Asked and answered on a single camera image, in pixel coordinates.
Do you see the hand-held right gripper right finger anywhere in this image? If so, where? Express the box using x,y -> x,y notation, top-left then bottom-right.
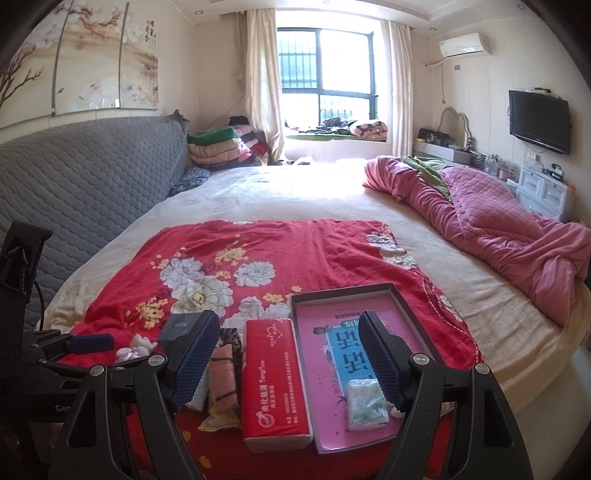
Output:
358,310 -> 535,480

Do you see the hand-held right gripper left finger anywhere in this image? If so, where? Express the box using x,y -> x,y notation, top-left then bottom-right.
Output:
50,309 -> 221,480

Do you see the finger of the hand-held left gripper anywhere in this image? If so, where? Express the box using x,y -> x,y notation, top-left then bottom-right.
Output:
30,330 -> 116,370

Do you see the pink pouch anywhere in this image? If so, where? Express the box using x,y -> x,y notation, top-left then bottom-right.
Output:
199,344 -> 243,433

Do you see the green white tissue packet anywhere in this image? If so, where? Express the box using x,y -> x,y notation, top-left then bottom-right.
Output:
346,378 -> 391,431

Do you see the leopard print scarf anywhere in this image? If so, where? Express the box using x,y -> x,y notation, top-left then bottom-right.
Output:
217,327 -> 243,350

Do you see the cream plush toy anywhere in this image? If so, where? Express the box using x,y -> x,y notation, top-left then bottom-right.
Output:
115,335 -> 155,363

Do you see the pink book box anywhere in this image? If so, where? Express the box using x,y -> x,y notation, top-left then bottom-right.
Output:
290,282 -> 446,456

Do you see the white blue tissue packet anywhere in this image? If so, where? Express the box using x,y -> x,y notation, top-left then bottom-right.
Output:
185,364 -> 211,412

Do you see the small black box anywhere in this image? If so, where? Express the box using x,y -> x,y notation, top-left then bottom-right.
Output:
159,314 -> 205,352

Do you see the pink book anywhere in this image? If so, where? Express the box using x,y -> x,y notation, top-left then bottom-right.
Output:
295,295 -> 432,450

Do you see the red tissue box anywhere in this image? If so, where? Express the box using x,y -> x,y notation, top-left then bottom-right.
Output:
241,318 -> 314,452

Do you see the grey quilted headboard cover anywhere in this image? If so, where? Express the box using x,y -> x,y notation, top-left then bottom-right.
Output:
0,115 -> 191,324

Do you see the red floral blanket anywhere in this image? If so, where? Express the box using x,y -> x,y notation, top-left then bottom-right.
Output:
69,219 -> 485,480

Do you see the dark blue patterned pillow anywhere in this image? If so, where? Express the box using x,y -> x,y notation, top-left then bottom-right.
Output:
168,167 -> 212,197

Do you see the pink quilt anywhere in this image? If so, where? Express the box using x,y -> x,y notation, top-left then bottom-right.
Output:
362,156 -> 591,327

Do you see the bed with cream sheet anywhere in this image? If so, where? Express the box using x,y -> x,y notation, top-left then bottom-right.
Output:
37,159 -> 591,416

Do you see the green cloth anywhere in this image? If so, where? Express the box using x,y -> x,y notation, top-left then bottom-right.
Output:
403,156 -> 455,202

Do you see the stack of folded clothes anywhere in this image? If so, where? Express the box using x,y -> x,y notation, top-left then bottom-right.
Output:
187,124 -> 269,172

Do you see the white dressing table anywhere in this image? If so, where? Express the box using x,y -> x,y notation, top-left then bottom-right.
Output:
412,138 -> 472,163

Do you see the pink floral folded blanket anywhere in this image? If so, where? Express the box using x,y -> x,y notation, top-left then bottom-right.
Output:
353,120 -> 387,139

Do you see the white drawer cabinet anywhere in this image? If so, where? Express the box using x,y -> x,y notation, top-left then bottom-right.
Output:
515,164 -> 578,223

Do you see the dark clothes pile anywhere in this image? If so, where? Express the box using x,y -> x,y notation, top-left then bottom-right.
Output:
318,117 -> 357,136

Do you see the dressing table mirror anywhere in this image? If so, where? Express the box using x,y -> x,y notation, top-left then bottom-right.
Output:
436,106 -> 476,149

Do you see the cream curtain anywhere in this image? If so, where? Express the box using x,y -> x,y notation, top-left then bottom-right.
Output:
385,21 -> 417,160
240,9 -> 287,163

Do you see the barred window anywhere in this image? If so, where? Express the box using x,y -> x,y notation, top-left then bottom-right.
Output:
276,28 -> 380,134

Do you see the white air conditioner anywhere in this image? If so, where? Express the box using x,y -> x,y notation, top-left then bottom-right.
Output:
438,32 -> 491,59

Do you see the floral wall painting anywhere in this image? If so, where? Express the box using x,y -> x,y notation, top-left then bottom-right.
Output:
0,0 -> 160,130

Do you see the black wall television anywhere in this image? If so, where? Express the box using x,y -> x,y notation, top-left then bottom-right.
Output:
508,89 -> 572,156

